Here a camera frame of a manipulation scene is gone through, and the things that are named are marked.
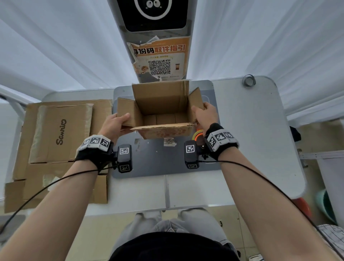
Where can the person's left hand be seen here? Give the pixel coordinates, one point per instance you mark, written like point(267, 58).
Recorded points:
point(113, 126)

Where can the person's right hand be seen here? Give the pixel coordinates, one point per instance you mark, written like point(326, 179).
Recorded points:
point(208, 117)

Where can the large cardboard box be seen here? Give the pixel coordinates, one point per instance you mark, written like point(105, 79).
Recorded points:
point(102, 110)

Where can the cardboard box black print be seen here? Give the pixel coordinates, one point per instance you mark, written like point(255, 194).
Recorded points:
point(70, 129)

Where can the red print cardboard box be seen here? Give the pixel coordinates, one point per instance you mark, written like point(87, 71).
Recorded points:
point(161, 96)

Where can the person's right forearm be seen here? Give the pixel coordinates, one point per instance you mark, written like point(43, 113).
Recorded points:
point(268, 209)

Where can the person's left forearm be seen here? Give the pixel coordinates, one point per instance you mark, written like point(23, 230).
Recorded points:
point(53, 215)

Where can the torn white label scrap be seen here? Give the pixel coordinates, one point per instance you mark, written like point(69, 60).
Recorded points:
point(169, 142)

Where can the grey scanning mat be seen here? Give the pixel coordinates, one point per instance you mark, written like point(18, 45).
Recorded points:
point(150, 161)

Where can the grey scanner kiosk with poster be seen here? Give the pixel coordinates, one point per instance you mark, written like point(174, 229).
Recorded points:
point(161, 48)

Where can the grey trousers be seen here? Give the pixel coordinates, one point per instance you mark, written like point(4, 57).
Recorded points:
point(193, 223)

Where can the white perforated metal bar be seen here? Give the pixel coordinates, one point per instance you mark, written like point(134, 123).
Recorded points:
point(322, 155)

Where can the orange plastic basin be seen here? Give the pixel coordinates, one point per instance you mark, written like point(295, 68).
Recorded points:
point(303, 207)

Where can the black shirt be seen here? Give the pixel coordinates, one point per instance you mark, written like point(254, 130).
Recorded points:
point(174, 248)

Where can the grey printed floor mat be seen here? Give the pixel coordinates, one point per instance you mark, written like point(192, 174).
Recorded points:
point(12, 220)

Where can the teal plastic bucket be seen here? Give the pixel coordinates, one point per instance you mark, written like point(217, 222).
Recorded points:
point(322, 207)

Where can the white sneaker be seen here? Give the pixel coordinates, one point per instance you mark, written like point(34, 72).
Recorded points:
point(255, 258)

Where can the white checked cloth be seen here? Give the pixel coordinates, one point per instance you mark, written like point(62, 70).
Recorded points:
point(333, 236)

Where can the white metal frame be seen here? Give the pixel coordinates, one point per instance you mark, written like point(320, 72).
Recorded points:
point(16, 98)

